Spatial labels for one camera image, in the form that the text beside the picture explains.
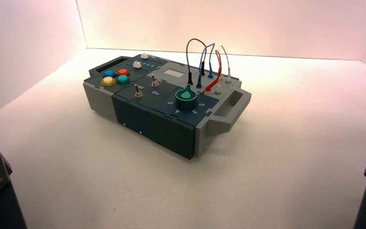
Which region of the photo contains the yellow push button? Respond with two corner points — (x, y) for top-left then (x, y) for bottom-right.
(101, 76), (117, 87)

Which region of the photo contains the blue jumper cable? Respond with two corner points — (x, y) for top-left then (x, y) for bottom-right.
(196, 42), (216, 89)

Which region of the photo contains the white jumper cable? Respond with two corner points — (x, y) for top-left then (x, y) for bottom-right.
(220, 44), (232, 79)

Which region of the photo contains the green rotary knob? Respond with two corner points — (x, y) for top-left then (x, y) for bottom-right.
(174, 84), (198, 111)

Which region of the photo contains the grey and blue task box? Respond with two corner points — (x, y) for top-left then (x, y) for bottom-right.
(82, 56), (253, 160)

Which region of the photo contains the black jumper cable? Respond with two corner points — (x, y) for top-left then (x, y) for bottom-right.
(185, 38), (208, 85)

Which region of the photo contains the red jumper cable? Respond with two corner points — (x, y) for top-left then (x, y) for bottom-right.
(201, 49), (223, 94)

